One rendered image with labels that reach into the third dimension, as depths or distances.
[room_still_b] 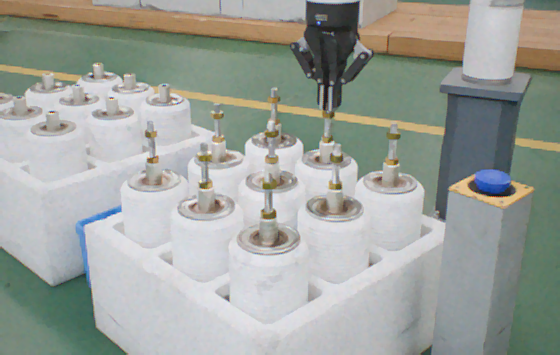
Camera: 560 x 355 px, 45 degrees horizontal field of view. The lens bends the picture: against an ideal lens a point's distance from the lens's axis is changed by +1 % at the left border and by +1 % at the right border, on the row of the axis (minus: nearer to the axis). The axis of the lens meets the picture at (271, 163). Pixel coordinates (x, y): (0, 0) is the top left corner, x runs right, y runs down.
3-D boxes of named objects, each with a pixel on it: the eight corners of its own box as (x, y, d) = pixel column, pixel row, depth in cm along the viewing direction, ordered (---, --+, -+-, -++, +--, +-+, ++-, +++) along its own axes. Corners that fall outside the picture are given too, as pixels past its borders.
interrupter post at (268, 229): (281, 238, 80) (281, 213, 79) (275, 247, 78) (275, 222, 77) (261, 235, 81) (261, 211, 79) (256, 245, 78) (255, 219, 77)
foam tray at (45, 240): (119, 164, 166) (113, 95, 159) (224, 214, 141) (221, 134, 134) (-41, 215, 140) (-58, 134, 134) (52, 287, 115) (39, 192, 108)
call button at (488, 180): (484, 181, 80) (486, 165, 80) (515, 191, 78) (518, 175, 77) (466, 191, 78) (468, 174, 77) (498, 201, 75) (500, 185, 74)
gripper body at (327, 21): (292, -5, 92) (291, 62, 96) (347, 0, 88) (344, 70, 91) (319, -12, 98) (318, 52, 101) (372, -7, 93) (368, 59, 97)
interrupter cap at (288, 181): (270, 200, 90) (270, 195, 89) (234, 183, 95) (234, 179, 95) (309, 184, 94) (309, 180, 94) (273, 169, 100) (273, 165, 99)
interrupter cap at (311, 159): (330, 149, 107) (330, 145, 107) (361, 164, 101) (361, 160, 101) (292, 159, 103) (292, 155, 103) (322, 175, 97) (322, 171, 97)
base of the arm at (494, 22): (466, 70, 133) (476, -19, 126) (515, 75, 129) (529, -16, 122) (457, 82, 125) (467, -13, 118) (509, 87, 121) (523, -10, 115)
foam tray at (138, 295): (275, 242, 130) (275, 156, 123) (450, 332, 103) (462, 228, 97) (95, 327, 105) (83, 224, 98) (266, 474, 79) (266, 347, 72)
